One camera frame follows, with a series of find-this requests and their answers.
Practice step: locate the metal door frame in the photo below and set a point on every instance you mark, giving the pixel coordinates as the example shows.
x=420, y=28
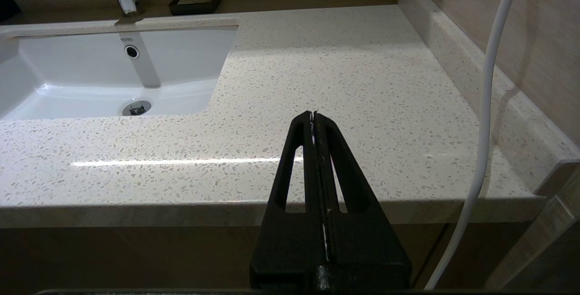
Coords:
x=543, y=222

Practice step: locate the white ceramic sink basin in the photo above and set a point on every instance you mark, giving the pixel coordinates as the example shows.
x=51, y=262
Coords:
x=90, y=68

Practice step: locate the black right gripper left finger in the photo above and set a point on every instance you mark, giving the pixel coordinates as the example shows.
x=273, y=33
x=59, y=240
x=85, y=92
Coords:
x=285, y=245

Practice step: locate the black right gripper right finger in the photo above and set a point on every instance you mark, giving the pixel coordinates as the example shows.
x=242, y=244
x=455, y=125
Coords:
x=367, y=245

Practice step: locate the black soap dish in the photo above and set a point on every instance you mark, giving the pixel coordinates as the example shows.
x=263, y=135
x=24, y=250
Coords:
x=194, y=8

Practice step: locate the wooden vanity cabinet front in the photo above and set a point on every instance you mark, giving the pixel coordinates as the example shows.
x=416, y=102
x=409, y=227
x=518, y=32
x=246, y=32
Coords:
x=136, y=254

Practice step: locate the chrome sink drain stopper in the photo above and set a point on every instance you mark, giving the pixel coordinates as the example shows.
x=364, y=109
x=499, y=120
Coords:
x=136, y=108

